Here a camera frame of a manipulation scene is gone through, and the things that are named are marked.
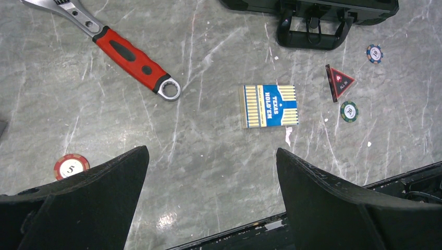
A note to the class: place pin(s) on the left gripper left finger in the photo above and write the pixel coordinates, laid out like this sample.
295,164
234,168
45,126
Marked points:
89,210

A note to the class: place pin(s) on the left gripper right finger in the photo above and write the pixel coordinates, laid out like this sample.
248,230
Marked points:
328,212

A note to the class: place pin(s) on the green 20 poker chip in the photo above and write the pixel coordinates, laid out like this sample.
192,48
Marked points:
349,111

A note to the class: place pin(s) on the blue Texas Hold'em card deck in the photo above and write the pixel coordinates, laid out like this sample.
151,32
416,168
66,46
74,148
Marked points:
268,105

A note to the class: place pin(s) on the black poker set case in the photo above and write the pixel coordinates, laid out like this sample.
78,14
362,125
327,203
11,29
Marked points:
319,25

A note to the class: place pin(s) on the red 5 poker chip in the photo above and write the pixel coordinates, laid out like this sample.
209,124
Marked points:
70,165

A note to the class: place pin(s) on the red triangular all-in button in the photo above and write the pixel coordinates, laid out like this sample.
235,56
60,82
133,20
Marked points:
339,82

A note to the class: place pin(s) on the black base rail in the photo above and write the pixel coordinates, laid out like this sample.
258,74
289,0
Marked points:
274,232

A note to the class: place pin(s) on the red-handled adjustable wrench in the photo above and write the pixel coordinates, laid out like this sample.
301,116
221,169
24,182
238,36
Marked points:
131,59

